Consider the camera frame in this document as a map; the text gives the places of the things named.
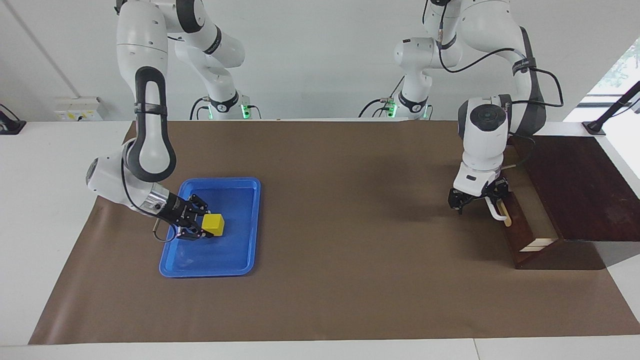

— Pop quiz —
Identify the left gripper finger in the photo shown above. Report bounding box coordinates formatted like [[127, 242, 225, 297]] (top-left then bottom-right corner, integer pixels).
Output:
[[489, 179, 510, 206], [447, 189, 472, 215]]

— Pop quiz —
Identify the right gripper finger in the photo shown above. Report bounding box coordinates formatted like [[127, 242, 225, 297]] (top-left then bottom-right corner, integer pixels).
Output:
[[177, 225, 216, 242], [187, 194, 210, 216]]

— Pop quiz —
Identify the yellow block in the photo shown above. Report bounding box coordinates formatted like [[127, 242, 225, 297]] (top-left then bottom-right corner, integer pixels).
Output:
[[202, 213, 226, 237]]

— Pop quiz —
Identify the wooden drawer with white handle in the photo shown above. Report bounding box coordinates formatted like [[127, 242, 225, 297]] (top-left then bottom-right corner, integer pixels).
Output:
[[484, 192, 558, 266]]

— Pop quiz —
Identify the blue plastic tray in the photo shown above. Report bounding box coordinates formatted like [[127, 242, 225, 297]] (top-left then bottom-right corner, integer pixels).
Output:
[[159, 177, 262, 279]]

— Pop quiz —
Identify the dark wooden cabinet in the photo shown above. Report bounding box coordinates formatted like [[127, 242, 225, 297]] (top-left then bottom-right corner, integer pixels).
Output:
[[510, 135, 640, 271]]

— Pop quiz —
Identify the brown table mat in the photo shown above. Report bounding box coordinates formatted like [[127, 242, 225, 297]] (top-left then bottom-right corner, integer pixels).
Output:
[[28, 119, 640, 346]]

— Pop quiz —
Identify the bright window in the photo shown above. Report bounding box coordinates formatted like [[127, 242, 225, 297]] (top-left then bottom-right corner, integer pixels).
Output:
[[562, 37, 640, 123]]

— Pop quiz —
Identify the black table clamp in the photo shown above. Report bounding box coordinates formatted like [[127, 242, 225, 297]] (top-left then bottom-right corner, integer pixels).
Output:
[[0, 104, 27, 136]]

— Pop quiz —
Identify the black base cable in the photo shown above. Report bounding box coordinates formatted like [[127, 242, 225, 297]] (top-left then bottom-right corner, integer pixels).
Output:
[[358, 97, 396, 119], [189, 96, 211, 121]]

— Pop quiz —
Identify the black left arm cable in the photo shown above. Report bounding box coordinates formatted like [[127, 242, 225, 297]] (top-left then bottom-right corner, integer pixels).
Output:
[[437, 20, 565, 166]]

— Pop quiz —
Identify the white wall socket box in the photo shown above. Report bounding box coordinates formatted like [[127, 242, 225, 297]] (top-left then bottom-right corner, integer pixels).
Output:
[[54, 97, 104, 122]]

